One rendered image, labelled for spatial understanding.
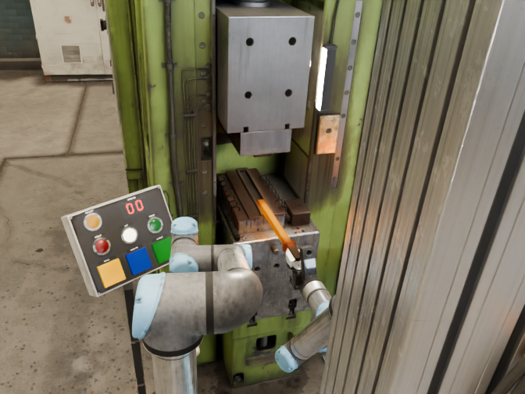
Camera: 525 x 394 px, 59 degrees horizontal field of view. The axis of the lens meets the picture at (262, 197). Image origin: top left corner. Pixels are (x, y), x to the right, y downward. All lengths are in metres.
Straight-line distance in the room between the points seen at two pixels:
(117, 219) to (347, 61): 1.06
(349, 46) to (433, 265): 1.64
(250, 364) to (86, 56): 5.44
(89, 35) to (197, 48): 5.30
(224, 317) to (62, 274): 2.53
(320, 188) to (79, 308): 1.67
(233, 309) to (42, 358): 2.06
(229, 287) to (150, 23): 1.07
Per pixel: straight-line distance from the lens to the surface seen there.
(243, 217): 1.92
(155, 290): 0.86
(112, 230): 1.64
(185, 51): 1.73
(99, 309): 3.01
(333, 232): 2.31
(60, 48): 7.08
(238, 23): 1.60
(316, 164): 2.05
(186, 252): 1.25
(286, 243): 1.69
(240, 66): 1.63
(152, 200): 1.69
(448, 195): 0.30
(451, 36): 0.32
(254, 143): 1.74
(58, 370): 2.76
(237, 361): 2.37
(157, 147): 1.83
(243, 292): 0.87
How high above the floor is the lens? 2.02
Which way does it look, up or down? 30 degrees down
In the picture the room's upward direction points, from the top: 3 degrees clockwise
